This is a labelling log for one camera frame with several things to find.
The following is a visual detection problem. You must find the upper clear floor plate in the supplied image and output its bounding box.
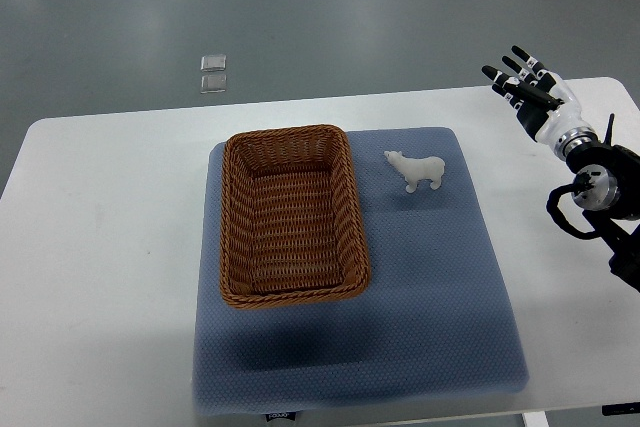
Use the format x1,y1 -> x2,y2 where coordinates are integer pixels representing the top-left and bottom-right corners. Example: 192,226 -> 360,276
201,54 -> 227,72

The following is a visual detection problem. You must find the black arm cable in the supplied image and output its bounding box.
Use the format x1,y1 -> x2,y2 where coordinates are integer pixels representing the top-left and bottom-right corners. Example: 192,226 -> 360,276
545,183 -> 599,240

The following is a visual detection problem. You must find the white bear figurine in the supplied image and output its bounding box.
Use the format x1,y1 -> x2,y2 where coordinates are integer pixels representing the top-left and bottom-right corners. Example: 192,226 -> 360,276
384,151 -> 446,194

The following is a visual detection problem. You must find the black table control panel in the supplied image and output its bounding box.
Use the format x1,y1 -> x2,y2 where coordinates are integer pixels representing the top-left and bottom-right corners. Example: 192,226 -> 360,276
601,402 -> 640,417

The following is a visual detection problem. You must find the clear floor plate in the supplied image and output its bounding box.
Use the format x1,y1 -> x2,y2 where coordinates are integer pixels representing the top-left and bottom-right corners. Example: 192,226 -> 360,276
201,54 -> 227,72
201,72 -> 227,93

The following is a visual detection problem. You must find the brown wicker basket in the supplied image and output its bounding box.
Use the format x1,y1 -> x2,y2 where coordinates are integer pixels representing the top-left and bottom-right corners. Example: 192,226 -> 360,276
219,124 -> 371,309

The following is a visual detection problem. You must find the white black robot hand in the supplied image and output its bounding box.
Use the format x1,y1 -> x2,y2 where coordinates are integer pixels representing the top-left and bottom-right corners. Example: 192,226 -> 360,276
481,45 -> 597,160

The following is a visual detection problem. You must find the lower clear floor plate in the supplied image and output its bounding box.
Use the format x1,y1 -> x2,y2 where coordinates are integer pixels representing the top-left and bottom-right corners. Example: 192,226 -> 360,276
201,72 -> 227,93

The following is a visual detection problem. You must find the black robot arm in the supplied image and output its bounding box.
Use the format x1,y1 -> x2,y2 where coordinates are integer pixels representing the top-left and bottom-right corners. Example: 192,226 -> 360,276
546,114 -> 639,289

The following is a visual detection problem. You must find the blue grey foam mat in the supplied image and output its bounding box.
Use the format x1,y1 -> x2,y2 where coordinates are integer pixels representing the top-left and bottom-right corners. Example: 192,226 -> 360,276
192,127 -> 528,416

